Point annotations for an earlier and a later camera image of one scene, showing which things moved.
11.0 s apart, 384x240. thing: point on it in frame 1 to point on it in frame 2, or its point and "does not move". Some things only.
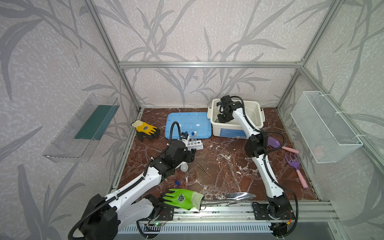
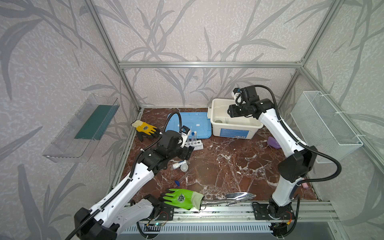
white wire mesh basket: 328,137 does not move
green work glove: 182,198 does not move
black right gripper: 223,109 to 232,111
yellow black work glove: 144,130 does not move
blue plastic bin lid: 189,122 does not move
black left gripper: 191,154 to 186,151
